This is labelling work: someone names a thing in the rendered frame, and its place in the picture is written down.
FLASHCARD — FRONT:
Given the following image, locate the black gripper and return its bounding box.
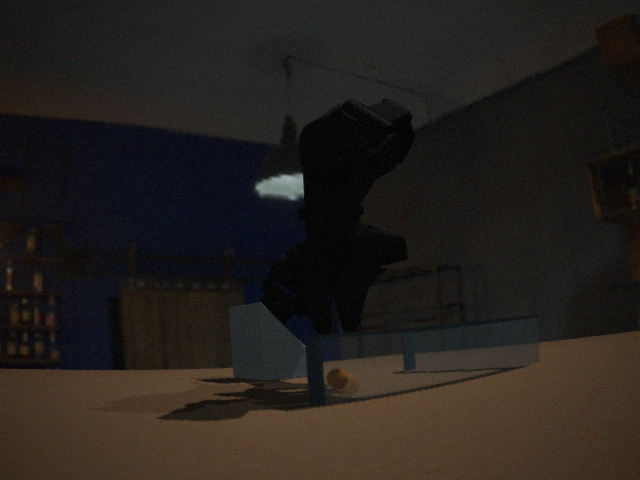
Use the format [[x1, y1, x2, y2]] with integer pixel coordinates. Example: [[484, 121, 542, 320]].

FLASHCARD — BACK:
[[270, 192, 408, 334]]

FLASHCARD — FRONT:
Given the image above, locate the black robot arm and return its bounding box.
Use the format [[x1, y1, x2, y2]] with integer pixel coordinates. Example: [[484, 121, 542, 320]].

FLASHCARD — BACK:
[[260, 98, 416, 325]]

